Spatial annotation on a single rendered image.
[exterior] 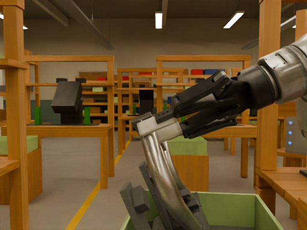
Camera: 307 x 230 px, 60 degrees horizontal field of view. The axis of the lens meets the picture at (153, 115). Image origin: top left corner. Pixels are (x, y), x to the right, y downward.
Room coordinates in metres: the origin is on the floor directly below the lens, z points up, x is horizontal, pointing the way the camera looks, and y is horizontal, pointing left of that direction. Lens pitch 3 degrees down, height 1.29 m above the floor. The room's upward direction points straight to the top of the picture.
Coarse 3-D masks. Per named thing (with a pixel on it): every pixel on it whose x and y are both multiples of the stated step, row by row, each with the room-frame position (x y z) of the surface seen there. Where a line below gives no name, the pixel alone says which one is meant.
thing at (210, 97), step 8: (208, 96) 0.46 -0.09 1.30; (232, 96) 0.45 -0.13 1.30; (192, 104) 0.45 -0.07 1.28; (200, 104) 0.45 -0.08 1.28; (208, 104) 0.45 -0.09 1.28; (216, 104) 0.45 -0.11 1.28; (224, 104) 0.45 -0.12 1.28; (176, 112) 0.45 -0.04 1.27; (184, 112) 0.45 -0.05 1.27; (192, 112) 0.45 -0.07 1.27
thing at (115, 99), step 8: (88, 80) 10.51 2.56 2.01; (96, 80) 10.50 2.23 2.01; (104, 80) 10.50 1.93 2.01; (128, 80) 10.48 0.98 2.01; (136, 80) 10.48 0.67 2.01; (144, 80) 10.47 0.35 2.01; (96, 88) 10.54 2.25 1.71; (104, 88) 10.94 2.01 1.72; (88, 104) 10.46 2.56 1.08; (96, 104) 10.46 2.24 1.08; (104, 104) 10.45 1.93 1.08; (128, 104) 10.44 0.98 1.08; (96, 112) 10.57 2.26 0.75; (128, 112) 10.51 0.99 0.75; (96, 120) 10.57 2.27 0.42
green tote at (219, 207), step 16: (192, 192) 0.93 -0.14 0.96; (208, 192) 0.93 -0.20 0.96; (208, 208) 0.92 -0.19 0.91; (224, 208) 0.91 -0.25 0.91; (240, 208) 0.91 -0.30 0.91; (256, 208) 0.88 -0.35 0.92; (128, 224) 0.70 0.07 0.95; (224, 224) 0.91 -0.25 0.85; (240, 224) 0.91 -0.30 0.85; (256, 224) 0.88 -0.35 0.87; (272, 224) 0.71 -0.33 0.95
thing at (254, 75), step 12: (240, 72) 0.46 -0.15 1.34; (252, 72) 0.44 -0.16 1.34; (264, 72) 0.44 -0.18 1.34; (240, 84) 0.44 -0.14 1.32; (252, 84) 0.43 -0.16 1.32; (264, 84) 0.43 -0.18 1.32; (216, 96) 0.46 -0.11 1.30; (228, 96) 0.45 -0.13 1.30; (240, 96) 0.46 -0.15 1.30; (252, 96) 0.44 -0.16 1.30; (264, 96) 0.43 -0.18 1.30; (240, 108) 0.48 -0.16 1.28; (252, 108) 0.47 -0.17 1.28
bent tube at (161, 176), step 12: (132, 120) 0.48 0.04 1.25; (144, 144) 0.45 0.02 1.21; (156, 144) 0.45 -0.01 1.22; (156, 156) 0.43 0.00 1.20; (156, 168) 0.42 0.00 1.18; (156, 180) 0.42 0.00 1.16; (168, 180) 0.41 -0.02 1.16; (168, 192) 0.41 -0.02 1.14; (168, 204) 0.42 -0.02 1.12; (180, 204) 0.42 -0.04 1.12; (180, 216) 0.43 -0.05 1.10; (192, 216) 0.48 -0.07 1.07; (192, 228) 0.50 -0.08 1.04
